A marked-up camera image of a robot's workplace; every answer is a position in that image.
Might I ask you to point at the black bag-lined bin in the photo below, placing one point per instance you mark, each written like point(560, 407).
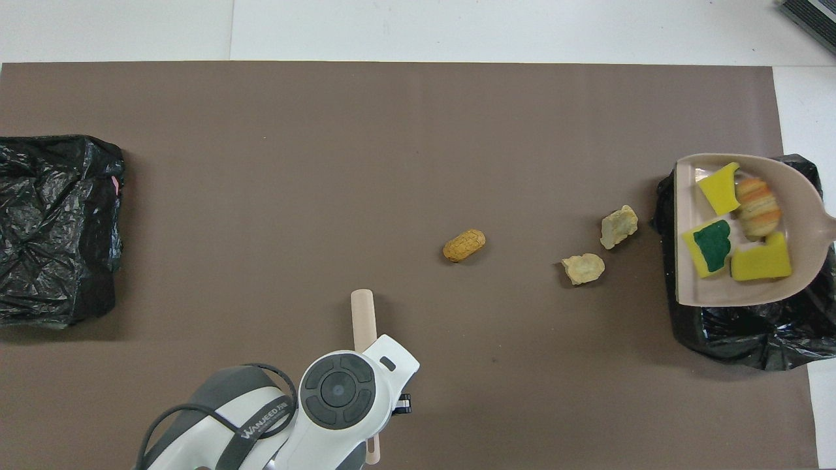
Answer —
point(751, 333)

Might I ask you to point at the green yellow sponge piece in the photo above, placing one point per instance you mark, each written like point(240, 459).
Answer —
point(717, 189)
point(710, 245)
point(763, 261)

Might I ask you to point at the blocky pale yellow foam chunk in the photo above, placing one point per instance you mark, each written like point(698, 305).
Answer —
point(618, 227)

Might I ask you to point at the beige hand brush black bristles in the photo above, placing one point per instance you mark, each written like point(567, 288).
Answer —
point(363, 320)

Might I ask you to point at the brown table mat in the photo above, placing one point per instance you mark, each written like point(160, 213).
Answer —
point(261, 196)

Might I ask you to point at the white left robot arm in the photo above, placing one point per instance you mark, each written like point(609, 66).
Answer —
point(339, 391)

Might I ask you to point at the grey slatted device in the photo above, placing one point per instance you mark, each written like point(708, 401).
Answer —
point(813, 16)

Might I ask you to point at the brown peanut-shaped sponge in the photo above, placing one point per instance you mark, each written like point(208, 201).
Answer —
point(464, 245)

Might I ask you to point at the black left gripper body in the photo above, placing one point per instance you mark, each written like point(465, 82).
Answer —
point(403, 405)

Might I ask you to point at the beige plastic dustpan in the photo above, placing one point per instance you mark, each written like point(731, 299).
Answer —
point(803, 215)

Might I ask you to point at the flat pale yellow foam chunk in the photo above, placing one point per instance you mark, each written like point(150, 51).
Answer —
point(583, 269)

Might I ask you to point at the orange striped bread-shaped sponge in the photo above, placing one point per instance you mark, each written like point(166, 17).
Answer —
point(757, 207)

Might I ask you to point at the black bag bin pink mark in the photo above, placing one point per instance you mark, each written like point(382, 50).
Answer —
point(52, 215)

